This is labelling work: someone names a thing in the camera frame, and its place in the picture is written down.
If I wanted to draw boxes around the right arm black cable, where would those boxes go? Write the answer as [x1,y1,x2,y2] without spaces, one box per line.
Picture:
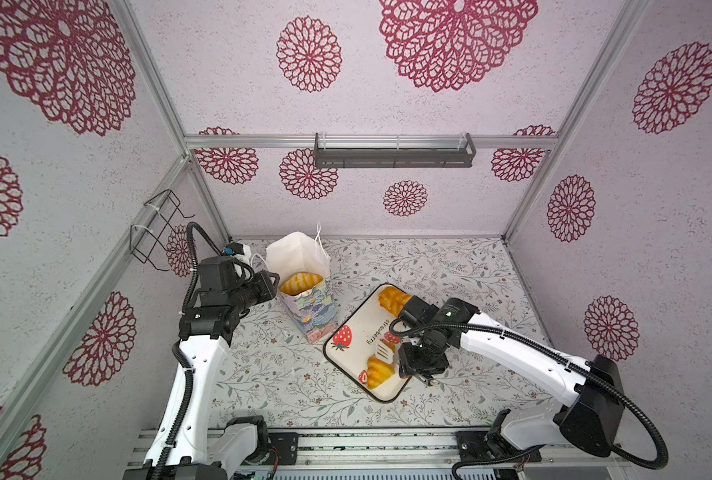
[388,317,670,480]

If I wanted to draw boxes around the white floral paper bag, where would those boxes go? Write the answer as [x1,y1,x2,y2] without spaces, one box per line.
[250,223,338,344]

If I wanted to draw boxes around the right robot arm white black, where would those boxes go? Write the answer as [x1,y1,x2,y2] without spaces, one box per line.
[380,293,624,461]

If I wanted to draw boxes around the black wall shelf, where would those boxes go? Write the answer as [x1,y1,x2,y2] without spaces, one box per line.
[313,134,477,169]

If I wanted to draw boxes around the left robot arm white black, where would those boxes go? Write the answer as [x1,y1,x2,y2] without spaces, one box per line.
[123,245,280,479]

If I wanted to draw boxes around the black wire wall rack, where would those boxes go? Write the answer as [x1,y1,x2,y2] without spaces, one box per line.
[127,189,195,272]

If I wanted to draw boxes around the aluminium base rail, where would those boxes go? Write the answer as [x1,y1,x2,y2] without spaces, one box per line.
[127,425,624,480]

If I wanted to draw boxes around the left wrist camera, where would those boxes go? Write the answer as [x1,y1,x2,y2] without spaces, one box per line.
[223,242,252,263]

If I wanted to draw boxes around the long twisted fake bread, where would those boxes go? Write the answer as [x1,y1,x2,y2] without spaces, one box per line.
[378,286,413,318]

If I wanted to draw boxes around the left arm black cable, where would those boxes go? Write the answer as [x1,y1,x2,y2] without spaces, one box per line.
[148,221,256,480]

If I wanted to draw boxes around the white strawberry tray black rim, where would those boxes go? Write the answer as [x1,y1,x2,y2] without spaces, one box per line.
[323,283,409,404]

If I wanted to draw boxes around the large fake croissant bottom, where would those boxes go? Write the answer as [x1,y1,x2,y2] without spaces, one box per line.
[367,355,396,390]

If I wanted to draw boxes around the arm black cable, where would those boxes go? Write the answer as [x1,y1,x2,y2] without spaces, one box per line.
[388,317,670,480]
[148,221,256,480]

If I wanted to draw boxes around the white plastic steel tongs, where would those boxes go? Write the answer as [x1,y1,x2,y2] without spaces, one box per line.
[375,339,399,366]

